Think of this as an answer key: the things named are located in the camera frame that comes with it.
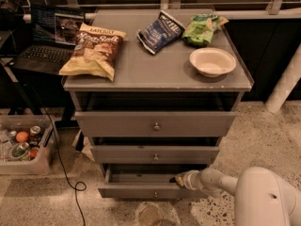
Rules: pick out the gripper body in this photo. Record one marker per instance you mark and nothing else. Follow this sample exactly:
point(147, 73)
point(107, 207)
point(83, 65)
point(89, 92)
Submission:
point(190, 180)

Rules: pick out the grey bottom drawer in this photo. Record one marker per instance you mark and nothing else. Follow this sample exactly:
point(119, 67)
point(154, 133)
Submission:
point(141, 181)

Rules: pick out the grey drawer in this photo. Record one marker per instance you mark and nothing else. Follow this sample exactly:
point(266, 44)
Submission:
point(155, 124)
point(141, 181)
point(154, 154)

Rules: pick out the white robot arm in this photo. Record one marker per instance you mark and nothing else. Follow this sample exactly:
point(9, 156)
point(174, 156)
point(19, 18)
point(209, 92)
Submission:
point(261, 197)

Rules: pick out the grey middle drawer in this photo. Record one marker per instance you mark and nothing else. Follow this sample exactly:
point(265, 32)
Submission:
point(154, 154)

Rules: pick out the grey drawer cabinet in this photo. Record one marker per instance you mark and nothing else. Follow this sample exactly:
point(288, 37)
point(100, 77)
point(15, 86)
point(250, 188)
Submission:
point(163, 82)

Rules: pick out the grey top drawer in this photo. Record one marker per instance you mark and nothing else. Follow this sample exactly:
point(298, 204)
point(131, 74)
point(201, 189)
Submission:
point(155, 124)

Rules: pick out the white paper bowl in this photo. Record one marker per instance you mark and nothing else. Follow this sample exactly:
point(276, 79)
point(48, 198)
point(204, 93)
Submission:
point(212, 62)

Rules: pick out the red can in bin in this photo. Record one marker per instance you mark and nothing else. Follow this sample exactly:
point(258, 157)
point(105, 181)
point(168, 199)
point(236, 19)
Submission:
point(33, 153)

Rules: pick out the blue chips bag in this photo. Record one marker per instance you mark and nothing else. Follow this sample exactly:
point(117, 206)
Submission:
point(163, 31)

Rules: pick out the green chips bag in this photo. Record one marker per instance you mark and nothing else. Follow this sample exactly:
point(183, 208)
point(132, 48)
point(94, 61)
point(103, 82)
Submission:
point(200, 31)

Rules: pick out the white support pole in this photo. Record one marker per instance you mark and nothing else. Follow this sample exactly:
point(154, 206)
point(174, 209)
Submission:
point(286, 83)

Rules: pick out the sea salt chips bag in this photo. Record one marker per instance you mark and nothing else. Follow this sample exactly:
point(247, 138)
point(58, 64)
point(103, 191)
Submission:
point(95, 52)

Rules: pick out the soda can in bin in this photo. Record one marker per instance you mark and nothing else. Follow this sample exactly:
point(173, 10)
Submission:
point(35, 133)

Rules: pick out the clear plastic storage bin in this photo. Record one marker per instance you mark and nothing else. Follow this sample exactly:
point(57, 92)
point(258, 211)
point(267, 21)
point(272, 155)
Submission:
point(10, 126)

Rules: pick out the orange fruit in bin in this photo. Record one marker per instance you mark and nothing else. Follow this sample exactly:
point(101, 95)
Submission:
point(22, 136)

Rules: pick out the green can in bin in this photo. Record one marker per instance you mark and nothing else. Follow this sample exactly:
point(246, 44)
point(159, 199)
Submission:
point(19, 150)

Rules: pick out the black laptop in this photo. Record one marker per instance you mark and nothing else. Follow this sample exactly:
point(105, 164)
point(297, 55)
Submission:
point(54, 37)

